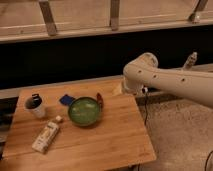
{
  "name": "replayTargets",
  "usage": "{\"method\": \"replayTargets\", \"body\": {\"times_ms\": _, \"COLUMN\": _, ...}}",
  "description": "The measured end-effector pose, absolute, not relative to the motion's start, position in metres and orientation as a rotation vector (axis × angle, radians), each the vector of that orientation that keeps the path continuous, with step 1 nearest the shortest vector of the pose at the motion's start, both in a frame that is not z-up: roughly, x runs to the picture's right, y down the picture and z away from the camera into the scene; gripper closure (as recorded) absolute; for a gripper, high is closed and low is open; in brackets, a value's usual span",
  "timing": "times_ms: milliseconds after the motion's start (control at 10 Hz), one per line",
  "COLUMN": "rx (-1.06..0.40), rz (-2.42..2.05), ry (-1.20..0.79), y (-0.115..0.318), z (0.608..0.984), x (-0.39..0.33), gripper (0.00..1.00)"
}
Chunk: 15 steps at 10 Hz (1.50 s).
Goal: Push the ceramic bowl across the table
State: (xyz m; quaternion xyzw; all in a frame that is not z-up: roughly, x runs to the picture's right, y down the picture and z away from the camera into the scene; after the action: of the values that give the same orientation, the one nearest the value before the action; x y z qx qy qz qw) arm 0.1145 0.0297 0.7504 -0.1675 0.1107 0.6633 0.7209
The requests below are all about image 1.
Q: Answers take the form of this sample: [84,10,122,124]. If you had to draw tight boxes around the green ceramic bowl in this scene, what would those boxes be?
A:
[68,97,101,127]

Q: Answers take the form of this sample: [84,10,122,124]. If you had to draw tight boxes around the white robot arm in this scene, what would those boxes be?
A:
[122,52,213,108]

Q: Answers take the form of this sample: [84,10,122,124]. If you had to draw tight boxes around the white shaker cup black lid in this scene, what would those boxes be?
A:
[25,94,46,119]

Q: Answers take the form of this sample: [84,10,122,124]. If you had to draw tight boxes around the white carton with cap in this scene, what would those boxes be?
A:
[32,116,63,154]

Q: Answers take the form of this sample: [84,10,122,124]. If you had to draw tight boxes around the middle metal railing post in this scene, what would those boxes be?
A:
[110,0,120,31]

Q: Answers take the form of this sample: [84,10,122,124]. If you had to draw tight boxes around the metal railing post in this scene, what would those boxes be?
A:
[39,0,57,36]
[188,0,208,23]
[110,0,120,31]

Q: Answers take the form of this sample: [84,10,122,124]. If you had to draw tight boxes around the left metal railing post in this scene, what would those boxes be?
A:
[39,0,57,36]

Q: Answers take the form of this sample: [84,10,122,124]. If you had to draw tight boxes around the right metal railing post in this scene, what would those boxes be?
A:
[188,0,208,23]

